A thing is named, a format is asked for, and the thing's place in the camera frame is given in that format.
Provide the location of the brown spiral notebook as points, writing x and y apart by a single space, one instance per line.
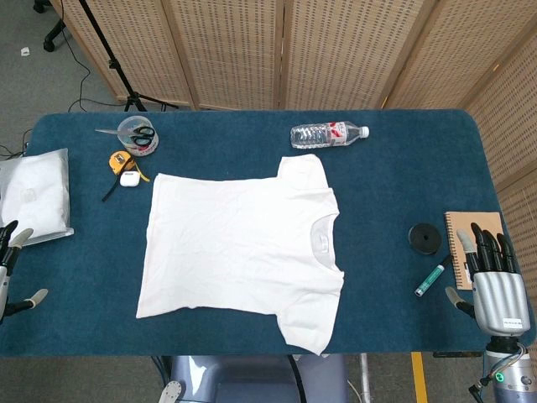
470 219

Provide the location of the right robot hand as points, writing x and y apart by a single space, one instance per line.
499 298

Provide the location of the black office chair base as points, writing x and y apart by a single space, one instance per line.
52 38

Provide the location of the white paper scrap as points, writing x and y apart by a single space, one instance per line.
25 52

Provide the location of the black round disc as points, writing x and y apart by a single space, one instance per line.
419 239

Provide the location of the metal table leg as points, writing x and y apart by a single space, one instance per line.
365 373

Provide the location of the yellow tape measure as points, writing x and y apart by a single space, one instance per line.
119 161

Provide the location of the black tripod stand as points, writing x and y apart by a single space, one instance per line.
112 65

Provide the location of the green marker pen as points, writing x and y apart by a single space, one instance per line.
430 279

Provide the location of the dark teal carpeted table surface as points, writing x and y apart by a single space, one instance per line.
251 134

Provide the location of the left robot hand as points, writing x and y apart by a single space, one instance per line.
10 247

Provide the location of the wicker folding screen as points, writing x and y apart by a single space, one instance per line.
235 50

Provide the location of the clear plastic jar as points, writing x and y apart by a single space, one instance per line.
149 148

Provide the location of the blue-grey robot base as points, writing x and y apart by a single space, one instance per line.
251 378

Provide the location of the white earbuds case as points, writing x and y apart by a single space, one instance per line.
129 178

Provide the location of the clear plastic water bottle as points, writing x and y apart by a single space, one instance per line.
319 135

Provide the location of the white t-shirt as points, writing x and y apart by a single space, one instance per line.
235 243

